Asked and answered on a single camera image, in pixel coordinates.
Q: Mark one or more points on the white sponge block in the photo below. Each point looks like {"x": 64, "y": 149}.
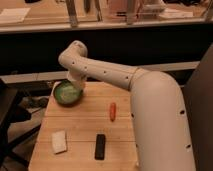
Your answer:
{"x": 59, "y": 144}

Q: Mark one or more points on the white paper sheet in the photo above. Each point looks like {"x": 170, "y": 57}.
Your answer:
{"x": 13, "y": 15}

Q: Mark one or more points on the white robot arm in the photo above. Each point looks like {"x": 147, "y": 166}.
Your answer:
{"x": 158, "y": 111}

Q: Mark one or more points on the orange carrot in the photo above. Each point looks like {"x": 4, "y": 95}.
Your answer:
{"x": 112, "y": 111}

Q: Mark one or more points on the white ceramic cup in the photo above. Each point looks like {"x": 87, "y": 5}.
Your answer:
{"x": 74, "y": 84}

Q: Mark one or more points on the black rectangular remote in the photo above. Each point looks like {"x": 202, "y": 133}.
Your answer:
{"x": 100, "y": 147}

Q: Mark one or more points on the green ceramic bowl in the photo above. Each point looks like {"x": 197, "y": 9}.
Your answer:
{"x": 65, "y": 93}

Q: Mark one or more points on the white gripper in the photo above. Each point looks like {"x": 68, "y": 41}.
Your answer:
{"x": 78, "y": 77}

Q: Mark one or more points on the grey metal post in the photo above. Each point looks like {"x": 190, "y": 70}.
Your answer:
{"x": 72, "y": 13}

